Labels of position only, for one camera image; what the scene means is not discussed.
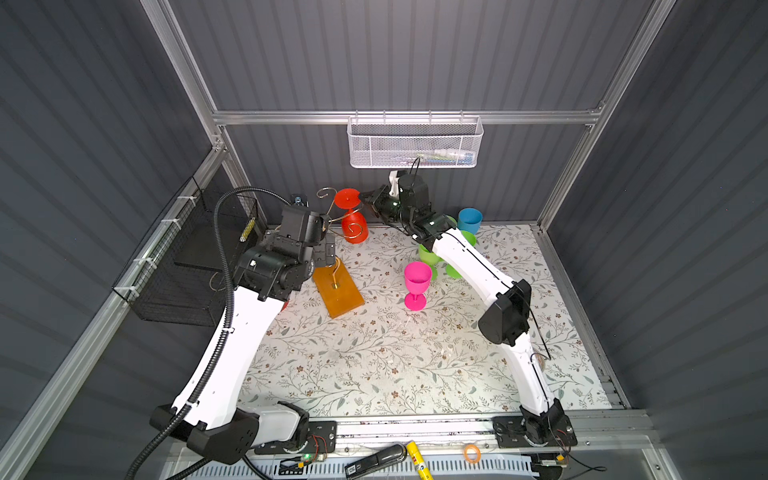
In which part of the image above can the black wire wall basket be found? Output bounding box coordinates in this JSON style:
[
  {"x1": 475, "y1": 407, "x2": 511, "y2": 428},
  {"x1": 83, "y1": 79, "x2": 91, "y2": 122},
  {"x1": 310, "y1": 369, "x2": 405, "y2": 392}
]
[{"x1": 113, "y1": 173, "x2": 232, "y2": 327}]

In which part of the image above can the wooden base wire glass rack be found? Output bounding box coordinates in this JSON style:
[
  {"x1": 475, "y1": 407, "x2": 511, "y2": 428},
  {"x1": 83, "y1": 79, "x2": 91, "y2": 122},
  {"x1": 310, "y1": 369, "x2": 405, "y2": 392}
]
[{"x1": 311, "y1": 186, "x2": 366, "y2": 320}]

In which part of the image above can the yellow marker in black basket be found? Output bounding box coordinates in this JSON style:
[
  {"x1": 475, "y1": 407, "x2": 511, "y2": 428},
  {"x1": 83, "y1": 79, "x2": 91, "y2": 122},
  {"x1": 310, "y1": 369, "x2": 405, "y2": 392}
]
[{"x1": 239, "y1": 218, "x2": 256, "y2": 243}]

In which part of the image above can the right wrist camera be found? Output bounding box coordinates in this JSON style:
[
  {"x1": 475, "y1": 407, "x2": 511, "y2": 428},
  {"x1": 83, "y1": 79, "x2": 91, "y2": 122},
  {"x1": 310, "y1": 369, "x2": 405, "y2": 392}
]
[{"x1": 388, "y1": 170, "x2": 401, "y2": 199}]

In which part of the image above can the black stapler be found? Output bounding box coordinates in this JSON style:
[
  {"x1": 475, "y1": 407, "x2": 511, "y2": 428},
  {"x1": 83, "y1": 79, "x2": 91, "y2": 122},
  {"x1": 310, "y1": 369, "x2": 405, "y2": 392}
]
[{"x1": 344, "y1": 444, "x2": 407, "y2": 480}]

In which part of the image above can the red wine glass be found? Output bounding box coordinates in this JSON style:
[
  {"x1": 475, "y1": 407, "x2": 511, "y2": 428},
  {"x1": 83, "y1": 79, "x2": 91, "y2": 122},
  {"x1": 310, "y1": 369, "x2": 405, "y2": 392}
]
[{"x1": 334, "y1": 188, "x2": 369, "y2": 244}]

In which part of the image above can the pink wine glass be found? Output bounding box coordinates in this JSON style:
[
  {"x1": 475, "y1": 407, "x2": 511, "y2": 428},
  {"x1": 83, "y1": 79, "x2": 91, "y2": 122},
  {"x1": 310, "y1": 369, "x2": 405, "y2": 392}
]
[{"x1": 404, "y1": 262, "x2": 433, "y2": 311}]

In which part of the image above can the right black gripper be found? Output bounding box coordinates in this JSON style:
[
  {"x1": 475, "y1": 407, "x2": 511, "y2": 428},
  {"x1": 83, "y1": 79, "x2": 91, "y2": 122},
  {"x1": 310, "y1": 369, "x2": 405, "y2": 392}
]
[{"x1": 358, "y1": 187, "x2": 413, "y2": 231}]

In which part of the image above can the blue wine glass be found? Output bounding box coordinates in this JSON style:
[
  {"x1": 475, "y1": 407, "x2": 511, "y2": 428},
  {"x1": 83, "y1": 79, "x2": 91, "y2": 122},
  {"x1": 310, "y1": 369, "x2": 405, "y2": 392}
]
[{"x1": 457, "y1": 208, "x2": 483, "y2": 235}]

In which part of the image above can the clear tape roll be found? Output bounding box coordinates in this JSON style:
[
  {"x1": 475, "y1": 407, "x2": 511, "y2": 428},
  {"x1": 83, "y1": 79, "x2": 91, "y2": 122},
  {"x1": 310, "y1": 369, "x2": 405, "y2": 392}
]
[{"x1": 531, "y1": 352, "x2": 549, "y2": 371}]

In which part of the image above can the yellow glue tube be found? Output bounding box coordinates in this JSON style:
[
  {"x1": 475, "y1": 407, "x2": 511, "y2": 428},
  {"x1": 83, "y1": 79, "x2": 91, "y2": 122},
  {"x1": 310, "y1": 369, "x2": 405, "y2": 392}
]
[{"x1": 406, "y1": 441, "x2": 434, "y2": 480}]

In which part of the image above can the white wire wall basket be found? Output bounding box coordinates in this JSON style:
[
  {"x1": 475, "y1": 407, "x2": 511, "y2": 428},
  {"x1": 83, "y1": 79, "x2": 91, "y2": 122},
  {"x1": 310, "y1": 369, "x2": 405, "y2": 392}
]
[{"x1": 346, "y1": 113, "x2": 484, "y2": 170}]

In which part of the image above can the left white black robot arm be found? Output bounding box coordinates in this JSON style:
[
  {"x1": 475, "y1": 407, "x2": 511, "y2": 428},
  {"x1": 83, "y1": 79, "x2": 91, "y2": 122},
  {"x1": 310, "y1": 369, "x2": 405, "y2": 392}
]
[{"x1": 150, "y1": 206, "x2": 335, "y2": 465}]

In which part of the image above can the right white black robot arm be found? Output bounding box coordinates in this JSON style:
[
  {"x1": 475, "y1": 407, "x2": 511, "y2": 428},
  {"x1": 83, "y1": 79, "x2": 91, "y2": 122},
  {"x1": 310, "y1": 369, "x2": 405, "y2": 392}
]
[{"x1": 360, "y1": 170, "x2": 569, "y2": 446}]

